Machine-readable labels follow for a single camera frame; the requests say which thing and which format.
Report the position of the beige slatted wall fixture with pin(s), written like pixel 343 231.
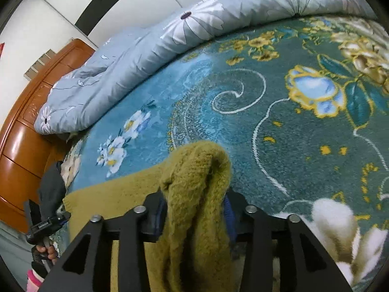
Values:
pixel 39 64

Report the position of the dark grey garment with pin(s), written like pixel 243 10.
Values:
pixel 51 188

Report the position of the light blue floral quilt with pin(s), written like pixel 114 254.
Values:
pixel 136 64

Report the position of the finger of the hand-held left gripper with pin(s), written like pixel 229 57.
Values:
pixel 64 218

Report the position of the green knitted sweater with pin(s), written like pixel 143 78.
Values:
pixel 194 188

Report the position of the blue floral blanket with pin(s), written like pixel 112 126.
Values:
pixel 243 112

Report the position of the person's left hand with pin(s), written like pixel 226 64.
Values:
pixel 50 251

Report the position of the person's left forearm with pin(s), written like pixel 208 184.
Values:
pixel 33 279

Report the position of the red wall sticker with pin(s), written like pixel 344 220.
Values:
pixel 1 53

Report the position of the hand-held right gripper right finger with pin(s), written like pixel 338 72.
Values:
pixel 240 216

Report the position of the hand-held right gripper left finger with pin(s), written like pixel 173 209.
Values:
pixel 152 216

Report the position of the wooden headboard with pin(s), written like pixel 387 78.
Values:
pixel 18 146

